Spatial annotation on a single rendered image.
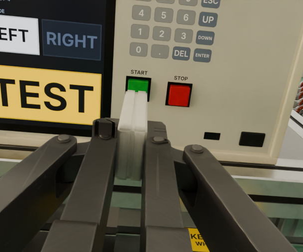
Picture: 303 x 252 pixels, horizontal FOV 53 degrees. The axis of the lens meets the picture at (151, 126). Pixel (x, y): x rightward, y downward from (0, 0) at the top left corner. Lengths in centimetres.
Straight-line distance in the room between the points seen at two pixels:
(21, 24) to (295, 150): 31
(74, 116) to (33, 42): 7
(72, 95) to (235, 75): 15
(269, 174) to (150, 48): 16
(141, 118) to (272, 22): 16
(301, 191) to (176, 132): 13
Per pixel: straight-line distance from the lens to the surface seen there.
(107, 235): 32
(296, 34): 30
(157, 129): 17
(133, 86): 27
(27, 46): 29
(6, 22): 29
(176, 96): 28
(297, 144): 40
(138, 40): 27
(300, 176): 33
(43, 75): 29
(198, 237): 29
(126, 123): 16
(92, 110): 29
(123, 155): 16
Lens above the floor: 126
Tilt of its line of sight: 23 degrees down
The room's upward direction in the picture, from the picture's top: 6 degrees clockwise
